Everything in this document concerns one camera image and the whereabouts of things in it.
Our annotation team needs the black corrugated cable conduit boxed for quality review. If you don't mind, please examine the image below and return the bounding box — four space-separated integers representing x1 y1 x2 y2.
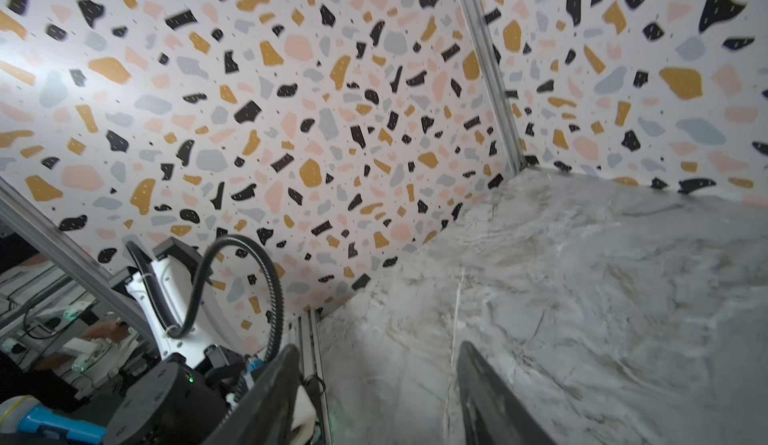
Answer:
124 234 286 386

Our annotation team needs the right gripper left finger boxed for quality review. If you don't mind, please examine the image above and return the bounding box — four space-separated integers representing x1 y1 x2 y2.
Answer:
203 345 300 445

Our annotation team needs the blue handheld device outside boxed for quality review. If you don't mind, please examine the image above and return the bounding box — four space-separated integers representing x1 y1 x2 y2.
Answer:
1 395 106 444

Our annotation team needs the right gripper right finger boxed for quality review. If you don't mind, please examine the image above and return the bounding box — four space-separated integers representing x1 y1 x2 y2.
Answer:
457 341 554 445

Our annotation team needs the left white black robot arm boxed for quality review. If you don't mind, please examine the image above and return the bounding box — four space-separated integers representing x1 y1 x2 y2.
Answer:
102 239 245 444

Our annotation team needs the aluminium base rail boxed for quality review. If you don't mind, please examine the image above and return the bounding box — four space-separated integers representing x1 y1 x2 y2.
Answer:
284 307 333 445

